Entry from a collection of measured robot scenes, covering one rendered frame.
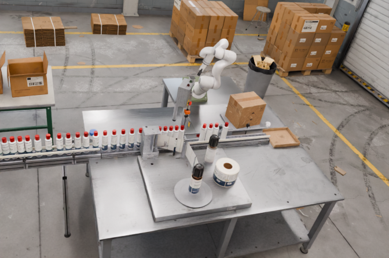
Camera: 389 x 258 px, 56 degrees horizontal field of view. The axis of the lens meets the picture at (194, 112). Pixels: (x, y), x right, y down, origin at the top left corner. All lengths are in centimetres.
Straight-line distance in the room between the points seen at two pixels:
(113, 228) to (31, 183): 169
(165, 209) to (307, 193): 129
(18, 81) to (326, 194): 311
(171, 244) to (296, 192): 119
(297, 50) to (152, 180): 448
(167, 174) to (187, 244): 73
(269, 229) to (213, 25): 391
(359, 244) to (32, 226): 332
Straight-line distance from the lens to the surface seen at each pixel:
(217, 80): 369
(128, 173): 312
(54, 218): 391
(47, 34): 677
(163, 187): 297
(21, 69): 425
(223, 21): 666
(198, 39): 658
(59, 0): 825
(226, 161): 310
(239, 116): 370
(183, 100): 310
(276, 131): 398
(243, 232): 370
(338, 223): 456
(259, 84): 583
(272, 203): 318
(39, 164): 323
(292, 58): 688
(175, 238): 351
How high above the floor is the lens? 304
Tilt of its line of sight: 34 degrees down
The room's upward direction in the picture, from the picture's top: 11 degrees clockwise
